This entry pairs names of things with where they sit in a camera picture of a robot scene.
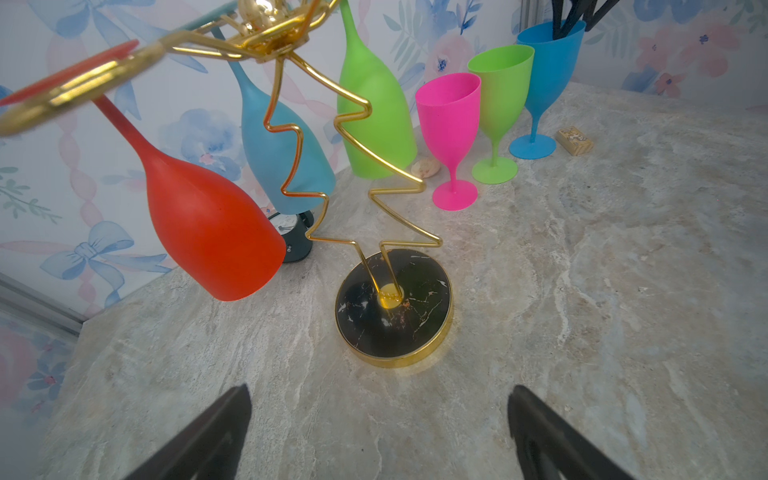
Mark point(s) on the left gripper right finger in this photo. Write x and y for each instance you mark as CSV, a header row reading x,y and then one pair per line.
x,y
548,447

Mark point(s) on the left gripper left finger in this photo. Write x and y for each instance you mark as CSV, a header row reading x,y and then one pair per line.
x,y
209,447

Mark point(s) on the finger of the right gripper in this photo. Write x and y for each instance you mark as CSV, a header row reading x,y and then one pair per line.
x,y
562,25
591,14

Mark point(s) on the blue wine glass front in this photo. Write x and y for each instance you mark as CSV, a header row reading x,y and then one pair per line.
x,y
553,65

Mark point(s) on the green wine glass front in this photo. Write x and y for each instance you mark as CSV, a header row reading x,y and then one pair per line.
x,y
506,74

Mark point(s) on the green wine glass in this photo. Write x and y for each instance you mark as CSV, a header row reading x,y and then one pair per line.
x,y
388,132
506,74

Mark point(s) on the magenta wine glass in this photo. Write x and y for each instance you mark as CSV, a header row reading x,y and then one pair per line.
x,y
449,109

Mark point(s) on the red wine glass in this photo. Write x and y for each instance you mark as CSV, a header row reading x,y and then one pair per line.
x,y
208,225

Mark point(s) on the green wine glass back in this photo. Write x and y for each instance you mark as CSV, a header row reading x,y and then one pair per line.
x,y
388,132

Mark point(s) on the light blue wine glass back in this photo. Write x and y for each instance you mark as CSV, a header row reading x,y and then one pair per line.
x,y
256,38

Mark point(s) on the small gold wrapped candy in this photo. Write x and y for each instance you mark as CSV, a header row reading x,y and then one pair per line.
x,y
574,141

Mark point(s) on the small brown cookie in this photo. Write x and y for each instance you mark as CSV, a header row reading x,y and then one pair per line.
x,y
425,167

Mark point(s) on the small black alarm clock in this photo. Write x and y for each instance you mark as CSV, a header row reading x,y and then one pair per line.
x,y
293,230

